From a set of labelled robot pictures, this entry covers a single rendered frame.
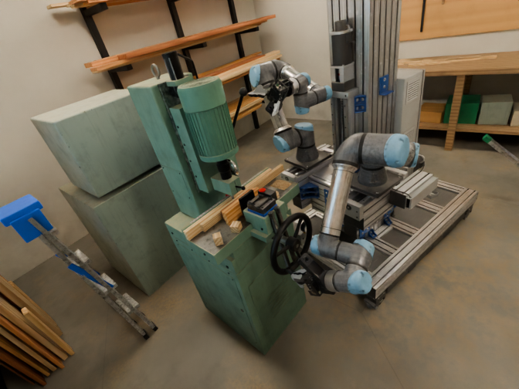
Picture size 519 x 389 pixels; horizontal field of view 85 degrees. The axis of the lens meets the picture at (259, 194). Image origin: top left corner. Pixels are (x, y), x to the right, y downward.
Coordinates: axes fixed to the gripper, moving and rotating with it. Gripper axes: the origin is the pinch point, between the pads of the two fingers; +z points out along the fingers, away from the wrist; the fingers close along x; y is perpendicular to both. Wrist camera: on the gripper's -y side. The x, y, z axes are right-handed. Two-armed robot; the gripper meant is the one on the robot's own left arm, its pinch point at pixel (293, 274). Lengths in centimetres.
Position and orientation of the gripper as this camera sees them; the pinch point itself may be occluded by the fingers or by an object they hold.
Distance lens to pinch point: 124.7
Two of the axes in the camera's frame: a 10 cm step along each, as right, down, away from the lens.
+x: 6.5, -5.1, 5.6
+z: -5.4, 2.0, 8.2
